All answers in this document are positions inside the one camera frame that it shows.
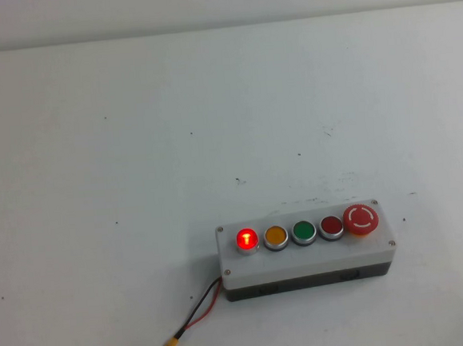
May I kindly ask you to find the thin black wire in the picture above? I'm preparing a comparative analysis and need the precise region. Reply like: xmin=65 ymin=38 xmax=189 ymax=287
xmin=171 ymin=276 xmax=226 ymax=341

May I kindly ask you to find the yellow flat push button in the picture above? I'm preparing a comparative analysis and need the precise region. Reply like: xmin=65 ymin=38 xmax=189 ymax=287
xmin=261 ymin=224 xmax=291 ymax=253

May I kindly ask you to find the dark red flat push button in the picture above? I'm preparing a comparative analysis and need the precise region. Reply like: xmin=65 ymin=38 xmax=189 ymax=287
xmin=317 ymin=214 xmax=345 ymax=242

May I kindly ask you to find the red mushroom emergency stop button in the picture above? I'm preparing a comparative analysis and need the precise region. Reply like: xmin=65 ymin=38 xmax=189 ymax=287
xmin=341 ymin=202 xmax=381 ymax=239

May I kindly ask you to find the green flat push button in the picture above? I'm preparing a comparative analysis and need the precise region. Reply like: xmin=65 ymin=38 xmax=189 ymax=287
xmin=289 ymin=218 xmax=318 ymax=248

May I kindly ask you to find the red indicator lamp button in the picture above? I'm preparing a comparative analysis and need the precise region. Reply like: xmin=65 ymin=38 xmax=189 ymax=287
xmin=234 ymin=226 xmax=261 ymax=257

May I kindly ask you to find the thin red wire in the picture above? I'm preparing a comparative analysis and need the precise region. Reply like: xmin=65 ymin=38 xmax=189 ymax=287
xmin=182 ymin=280 xmax=226 ymax=331

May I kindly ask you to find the grey push-button control box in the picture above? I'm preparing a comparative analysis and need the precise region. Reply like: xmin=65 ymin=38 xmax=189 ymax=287
xmin=213 ymin=197 xmax=401 ymax=304

